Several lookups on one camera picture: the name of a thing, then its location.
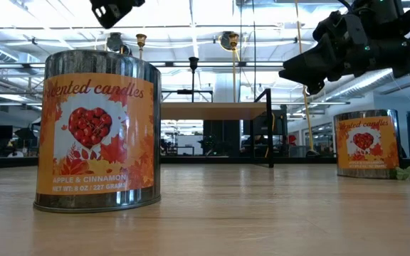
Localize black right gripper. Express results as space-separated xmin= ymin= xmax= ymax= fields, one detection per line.
xmin=278 ymin=0 xmax=410 ymax=96

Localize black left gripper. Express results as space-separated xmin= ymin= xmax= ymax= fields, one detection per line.
xmin=90 ymin=0 xmax=146 ymax=30

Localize scented candle tin orange label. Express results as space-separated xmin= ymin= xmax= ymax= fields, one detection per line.
xmin=332 ymin=109 xmax=402 ymax=180
xmin=33 ymin=49 xmax=163 ymax=214

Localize black candlestick holder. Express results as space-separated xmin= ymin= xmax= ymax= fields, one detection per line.
xmin=177 ymin=55 xmax=204 ymax=95

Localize yellow hanging cable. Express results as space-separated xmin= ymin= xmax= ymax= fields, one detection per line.
xmin=293 ymin=0 xmax=320 ymax=158

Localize wooden shelf riser black legs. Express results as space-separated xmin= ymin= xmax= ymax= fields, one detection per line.
xmin=160 ymin=87 xmax=275 ymax=169

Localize gold candlestick holder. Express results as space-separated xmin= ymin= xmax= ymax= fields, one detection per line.
xmin=228 ymin=32 xmax=241 ymax=104
xmin=135 ymin=33 xmax=148 ymax=60

